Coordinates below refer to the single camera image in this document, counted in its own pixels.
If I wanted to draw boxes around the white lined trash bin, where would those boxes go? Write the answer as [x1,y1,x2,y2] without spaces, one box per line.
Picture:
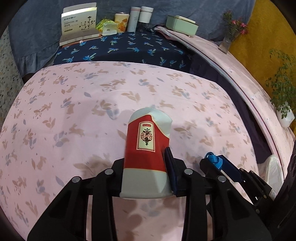
[258,155,284,200]

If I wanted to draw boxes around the tall white bottle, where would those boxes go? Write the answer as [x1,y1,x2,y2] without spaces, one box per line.
[126,6,140,32]

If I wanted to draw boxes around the blue wrapper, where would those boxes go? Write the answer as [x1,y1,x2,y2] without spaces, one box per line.
[205,152,223,170]

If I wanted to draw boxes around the white ribbed plant pot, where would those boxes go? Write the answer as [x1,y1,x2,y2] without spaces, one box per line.
[276,102,295,128]

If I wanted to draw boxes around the navy floral tablecloth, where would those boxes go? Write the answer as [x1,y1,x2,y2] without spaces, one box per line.
[54,31,194,73]

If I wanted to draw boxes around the blue backdrop cloth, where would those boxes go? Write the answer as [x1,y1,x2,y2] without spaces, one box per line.
[9,0,255,77]

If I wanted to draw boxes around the yellow backdrop cloth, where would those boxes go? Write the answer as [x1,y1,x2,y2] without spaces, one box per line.
[230,1,295,95]

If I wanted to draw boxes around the white open gift box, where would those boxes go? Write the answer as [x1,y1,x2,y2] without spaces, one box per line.
[59,3,100,46]

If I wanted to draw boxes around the mint green tissue box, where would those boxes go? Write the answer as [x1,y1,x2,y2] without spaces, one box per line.
[166,15,199,36]

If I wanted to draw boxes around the white jar container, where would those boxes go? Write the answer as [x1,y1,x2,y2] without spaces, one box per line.
[138,6,154,24]

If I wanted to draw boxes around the pink bird print tablecloth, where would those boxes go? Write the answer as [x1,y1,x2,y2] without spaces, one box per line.
[154,26,295,176]

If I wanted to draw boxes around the green potted plant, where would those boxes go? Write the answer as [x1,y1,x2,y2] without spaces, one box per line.
[265,49,295,118]

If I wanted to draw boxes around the red paper cup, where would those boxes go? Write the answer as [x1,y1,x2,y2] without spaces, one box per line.
[119,108,173,199]

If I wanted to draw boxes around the small green white box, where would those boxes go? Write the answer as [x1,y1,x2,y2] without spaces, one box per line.
[96,19,117,36]

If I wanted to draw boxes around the glass vase pink flowers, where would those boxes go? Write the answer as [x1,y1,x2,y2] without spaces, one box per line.
[218,11,247,54]

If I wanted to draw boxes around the orange print can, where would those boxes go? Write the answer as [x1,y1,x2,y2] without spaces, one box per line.
[114,13,130,33]

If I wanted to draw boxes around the pink rabbit print tablecloth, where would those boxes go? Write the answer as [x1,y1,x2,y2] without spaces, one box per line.
[1,62,258,238]

